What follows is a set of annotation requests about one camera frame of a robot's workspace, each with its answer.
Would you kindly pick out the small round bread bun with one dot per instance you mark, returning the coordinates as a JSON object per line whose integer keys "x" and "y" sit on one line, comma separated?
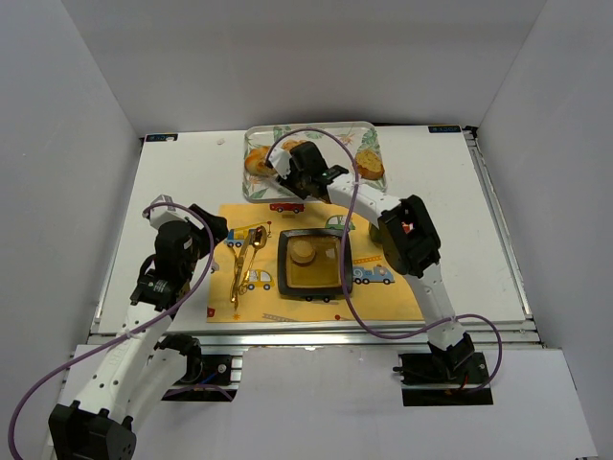
{"x": 302, "y": 252}

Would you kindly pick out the gold spoon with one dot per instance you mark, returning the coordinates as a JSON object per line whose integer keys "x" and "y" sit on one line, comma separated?
{"x": 258, "y": 243}

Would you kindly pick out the black square amber plate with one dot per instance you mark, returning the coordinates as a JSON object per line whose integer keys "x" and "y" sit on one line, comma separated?
{"x": 325, "y": 276}

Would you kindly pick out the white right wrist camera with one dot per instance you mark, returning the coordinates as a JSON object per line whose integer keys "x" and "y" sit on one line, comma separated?
{"x": 279, "y": 160}

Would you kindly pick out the sliced herb bread piece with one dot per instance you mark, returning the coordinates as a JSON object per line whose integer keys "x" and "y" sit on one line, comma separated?
{"x": 369, "y": 165}

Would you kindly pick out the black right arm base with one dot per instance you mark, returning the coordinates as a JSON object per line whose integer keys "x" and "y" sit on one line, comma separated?
{"x": 425, "y": 382}

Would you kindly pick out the orange twisted bread roll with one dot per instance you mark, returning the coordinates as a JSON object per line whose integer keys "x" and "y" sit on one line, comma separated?
{"x": 255, "y": 162}

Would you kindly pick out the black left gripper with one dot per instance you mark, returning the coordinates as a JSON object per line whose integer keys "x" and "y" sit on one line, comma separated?
{"x": 211, "y": 230}

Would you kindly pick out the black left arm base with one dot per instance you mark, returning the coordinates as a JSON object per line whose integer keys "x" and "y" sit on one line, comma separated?
{"x": 206, "y": 377}

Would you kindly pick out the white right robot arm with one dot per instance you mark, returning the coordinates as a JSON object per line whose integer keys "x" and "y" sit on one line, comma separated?
{"x": 409, "y": 239}

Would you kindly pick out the floral white serving tray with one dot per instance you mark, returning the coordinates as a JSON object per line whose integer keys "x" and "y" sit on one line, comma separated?
{"x": 356, "y": 136}

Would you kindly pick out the gold knife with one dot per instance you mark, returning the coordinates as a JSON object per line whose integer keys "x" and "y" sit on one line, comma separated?
{"x": 243, "y": 250}

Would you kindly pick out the blue label left corner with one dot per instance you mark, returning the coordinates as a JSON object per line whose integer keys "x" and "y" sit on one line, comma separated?
{"x": 161, "y": 137}

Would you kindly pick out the yellow vehicle print placemat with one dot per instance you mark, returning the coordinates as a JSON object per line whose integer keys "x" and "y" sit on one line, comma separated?
{"x": 378, "y": 293}

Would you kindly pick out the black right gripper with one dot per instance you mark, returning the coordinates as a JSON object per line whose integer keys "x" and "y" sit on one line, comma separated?
{"x": 297, "y": 183}

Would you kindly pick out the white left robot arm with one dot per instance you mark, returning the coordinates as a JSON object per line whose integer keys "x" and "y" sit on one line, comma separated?
{"x": 144, "y": 360}

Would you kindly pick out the gold fork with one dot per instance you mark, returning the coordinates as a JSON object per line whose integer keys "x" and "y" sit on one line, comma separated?
{"x": 235, "y": 283}

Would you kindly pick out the orange sugared bundt bread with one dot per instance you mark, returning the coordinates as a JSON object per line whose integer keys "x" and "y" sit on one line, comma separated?
{"x": 291, "y": 144}

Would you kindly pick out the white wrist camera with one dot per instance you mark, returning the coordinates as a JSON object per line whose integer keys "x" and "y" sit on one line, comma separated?
{"x": 279, "y": 160}
{"x": 161, "y": 211}

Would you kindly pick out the dark green mug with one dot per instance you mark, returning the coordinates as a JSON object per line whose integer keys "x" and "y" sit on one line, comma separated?
{"x": 375, "y": 234}

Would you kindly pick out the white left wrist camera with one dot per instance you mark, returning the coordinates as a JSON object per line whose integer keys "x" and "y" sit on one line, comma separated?
{"x": 161, "y": 211}

